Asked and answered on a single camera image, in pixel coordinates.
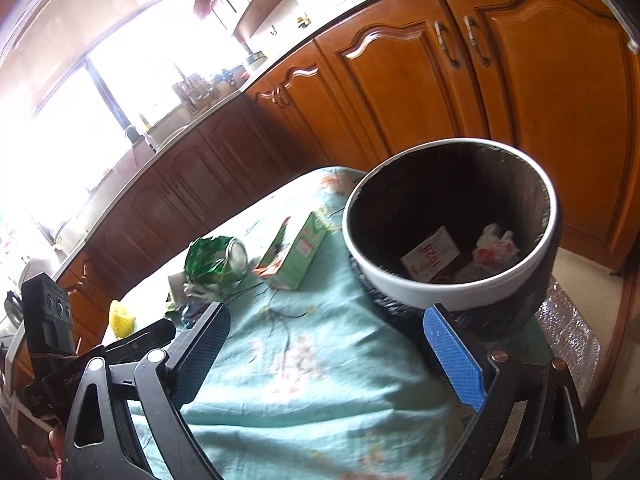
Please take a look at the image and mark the crushed green soda can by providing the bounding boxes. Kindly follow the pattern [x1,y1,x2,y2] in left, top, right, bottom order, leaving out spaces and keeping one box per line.
[183,236,248,286]

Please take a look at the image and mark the green milk carton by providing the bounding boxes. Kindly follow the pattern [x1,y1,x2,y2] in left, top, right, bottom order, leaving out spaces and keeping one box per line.
[253,210,328,292]

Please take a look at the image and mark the grey kitchen countertop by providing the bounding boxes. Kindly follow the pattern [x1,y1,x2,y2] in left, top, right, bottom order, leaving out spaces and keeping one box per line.
[50,0,378,278]

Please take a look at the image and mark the white round trash bin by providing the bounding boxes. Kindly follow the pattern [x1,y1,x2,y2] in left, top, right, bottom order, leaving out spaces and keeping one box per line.
[342,138,562,312]

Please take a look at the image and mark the black trash bag liner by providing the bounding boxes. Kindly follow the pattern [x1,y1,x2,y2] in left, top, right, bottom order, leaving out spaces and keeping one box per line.
[343,203,563,342]

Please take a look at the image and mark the wooden kitchen cabinets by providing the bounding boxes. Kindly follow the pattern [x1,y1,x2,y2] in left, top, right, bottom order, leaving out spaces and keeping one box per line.
[58,0,639,351]

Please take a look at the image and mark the yellow foam fruit net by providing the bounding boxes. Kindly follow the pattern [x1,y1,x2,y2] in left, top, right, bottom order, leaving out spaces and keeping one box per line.
[108,299,136,339]

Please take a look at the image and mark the teal floral tablecloth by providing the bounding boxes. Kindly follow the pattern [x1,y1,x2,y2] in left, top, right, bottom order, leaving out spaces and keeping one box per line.
[102,166,482,480]

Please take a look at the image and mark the crumpled white red wrapper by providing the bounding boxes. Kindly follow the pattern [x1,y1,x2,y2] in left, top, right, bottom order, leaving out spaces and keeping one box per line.
[473,223,520,268]

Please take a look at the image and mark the white red paper wrapper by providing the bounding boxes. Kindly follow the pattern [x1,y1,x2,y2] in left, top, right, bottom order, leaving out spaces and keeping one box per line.
[400,226,460,283]

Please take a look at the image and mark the knife block with utensils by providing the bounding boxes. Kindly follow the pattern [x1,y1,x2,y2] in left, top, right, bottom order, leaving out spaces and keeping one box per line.
[172,74,217,114]

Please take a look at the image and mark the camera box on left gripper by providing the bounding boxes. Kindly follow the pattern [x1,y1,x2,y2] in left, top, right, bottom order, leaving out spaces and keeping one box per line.
[21,273,75,356]

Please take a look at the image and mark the metal cabinet door handle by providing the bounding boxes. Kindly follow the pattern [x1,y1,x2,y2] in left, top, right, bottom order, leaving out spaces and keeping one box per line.
[434,21,460,70]
[463,15,490,67]

